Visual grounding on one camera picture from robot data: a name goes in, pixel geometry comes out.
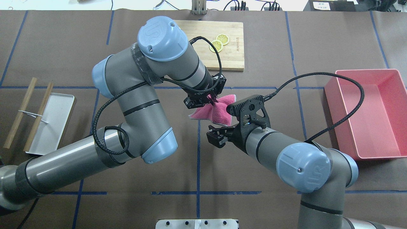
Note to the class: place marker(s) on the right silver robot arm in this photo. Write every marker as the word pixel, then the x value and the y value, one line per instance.
pixel 319 173

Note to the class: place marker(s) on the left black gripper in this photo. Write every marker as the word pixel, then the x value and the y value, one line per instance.
pixel 201 89

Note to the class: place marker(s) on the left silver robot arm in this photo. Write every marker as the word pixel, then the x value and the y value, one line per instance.
pixel 131 124

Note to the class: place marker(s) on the orange black connector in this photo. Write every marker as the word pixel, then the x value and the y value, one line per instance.
pixel 270 5
pixel 239 5

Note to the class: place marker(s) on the pink plastic bin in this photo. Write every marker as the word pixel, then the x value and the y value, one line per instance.
pixel 378 130

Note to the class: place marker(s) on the wooden stick on tray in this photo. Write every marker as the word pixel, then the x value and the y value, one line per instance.
pixel 38 117

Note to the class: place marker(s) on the white camera pole with base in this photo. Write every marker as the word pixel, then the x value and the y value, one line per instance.
pixel 197 224

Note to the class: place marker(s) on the lemon slice far from knife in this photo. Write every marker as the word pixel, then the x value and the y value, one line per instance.
pixel 216 45

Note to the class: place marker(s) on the white rack loop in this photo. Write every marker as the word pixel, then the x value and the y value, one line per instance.
pixel 34 115

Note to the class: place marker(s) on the aluminium frame post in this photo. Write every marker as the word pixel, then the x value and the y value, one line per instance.
pixel 199 7

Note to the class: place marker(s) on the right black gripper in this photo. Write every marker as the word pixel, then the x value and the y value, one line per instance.
pixel 234 136

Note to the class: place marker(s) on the black box with label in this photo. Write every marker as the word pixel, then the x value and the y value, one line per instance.
pixel 330 5

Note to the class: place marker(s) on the wooden stick beside tray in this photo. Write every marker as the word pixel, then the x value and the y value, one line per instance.
pixel 19 115

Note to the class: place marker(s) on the white rectangular tray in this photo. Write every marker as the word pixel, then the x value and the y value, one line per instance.
pixel 52 125

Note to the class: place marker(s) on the near orange black connector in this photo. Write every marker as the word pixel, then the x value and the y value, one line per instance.
pixel 270 5

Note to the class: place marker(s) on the wooden cutting board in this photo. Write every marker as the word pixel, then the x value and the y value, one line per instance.
pixel 232 55

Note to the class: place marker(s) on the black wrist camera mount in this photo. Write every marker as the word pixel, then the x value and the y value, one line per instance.
pixel 250 113

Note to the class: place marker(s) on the lemon slice near knife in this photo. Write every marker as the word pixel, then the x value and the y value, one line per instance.
pixel 223 38

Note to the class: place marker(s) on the far orange black connector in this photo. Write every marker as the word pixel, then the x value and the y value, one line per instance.
pixel 239 5

